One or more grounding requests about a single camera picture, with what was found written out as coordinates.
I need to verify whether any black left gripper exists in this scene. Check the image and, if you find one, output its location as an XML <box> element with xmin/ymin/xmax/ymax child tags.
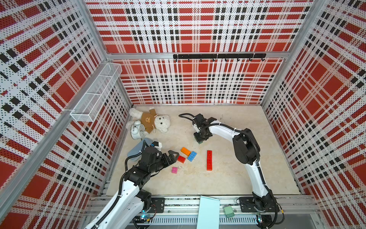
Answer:
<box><xmin>149</xmin><ymin>150</ymin><xmax>179</xmax><ymax>173</ymax></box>

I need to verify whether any red lego brick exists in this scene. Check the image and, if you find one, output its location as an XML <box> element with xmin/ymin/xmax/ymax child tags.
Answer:
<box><xmin>207</xmin><ymin>150</ymin><xmax>213</xmax><ymax>162</ymax></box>
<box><xmin>177</xmin><ymin>156</ymin><xmax>186</xmax><ymax>164</ymax></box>
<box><xmin>206</xmin><ymin>160</ymin><xmax>213</xmax><ymax>171</ymax></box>

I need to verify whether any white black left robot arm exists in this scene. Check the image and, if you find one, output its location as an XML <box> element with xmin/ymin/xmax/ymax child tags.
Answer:
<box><xmin>86</xmin><ymin>141</ymin><xmax>180</xmax><ymax>229</ymax></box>

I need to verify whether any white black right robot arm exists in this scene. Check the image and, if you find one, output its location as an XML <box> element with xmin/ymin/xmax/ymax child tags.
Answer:
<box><xmin>178</xmin><ymin>113</ymin><xmax>276</xmax><ymax>213</ymax></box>

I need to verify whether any pink small lego brick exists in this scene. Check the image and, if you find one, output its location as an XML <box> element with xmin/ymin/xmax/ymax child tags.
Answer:
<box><xmin>172</xmin><ymin>167</ymin><xmax>178</xmax><ymax>174</ymax></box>

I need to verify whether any orange lego brick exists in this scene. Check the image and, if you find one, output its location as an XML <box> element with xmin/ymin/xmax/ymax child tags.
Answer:
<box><xmin>181</xmin><ymin>147</ymin><xmax>191</xmax><ymax>156</ymax></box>

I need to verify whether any blue lego brick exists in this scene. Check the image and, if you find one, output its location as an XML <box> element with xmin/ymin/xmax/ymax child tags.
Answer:
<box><xmin>187</xmin><ymin>151</ymin><xmax>197</xmax><ymax>162</ymax></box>

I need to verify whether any white teddy bear brown shirt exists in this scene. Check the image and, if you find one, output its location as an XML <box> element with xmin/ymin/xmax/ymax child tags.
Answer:
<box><xmin>129</xmin><ymin>108</ymin><xmax>171</xmax><ymax>134</ymax></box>

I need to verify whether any white alarm clock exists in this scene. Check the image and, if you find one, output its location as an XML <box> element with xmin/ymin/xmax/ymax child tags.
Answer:
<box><xmin>126</xmin><ymin>120</ymin><xmax>146</xmax><ymax>140</ymax></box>

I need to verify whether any light blue paper sheet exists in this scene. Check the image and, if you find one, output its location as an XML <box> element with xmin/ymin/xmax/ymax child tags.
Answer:
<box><xmin>196</xmin><ymin>196</ymin><xmax>220</xmax><ymax>229</ymax></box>

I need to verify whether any small green box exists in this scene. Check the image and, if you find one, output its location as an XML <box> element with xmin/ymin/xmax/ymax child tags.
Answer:
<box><xmin>223</xmin><ymin>206</ymin><xmax>234</xmax><ymax>218</ymax></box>

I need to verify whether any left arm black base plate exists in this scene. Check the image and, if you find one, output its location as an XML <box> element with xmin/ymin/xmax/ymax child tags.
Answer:
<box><xmin>146</xmin><ymin>198</ymin><xmax>165</xmax><ymax>214</ymax></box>

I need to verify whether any black wall hook rail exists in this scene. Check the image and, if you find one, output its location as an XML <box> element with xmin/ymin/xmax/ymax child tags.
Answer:
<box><xmin>173</xmin><ymin>53</ymin><xmax>267</xmax><ymax>60</ymax></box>

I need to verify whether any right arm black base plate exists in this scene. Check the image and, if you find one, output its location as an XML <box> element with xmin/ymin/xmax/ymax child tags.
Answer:
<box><xmin>238</xmin><ymin>197</ymin><xmax>280</xmax><ymax>213</ymax></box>

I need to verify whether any white wire wall basket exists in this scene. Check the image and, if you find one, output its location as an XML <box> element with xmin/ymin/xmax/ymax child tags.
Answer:
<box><xmin>71</xmin><ymin>63</ymin><xmax>122</xmax><ymax>122</ymax></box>

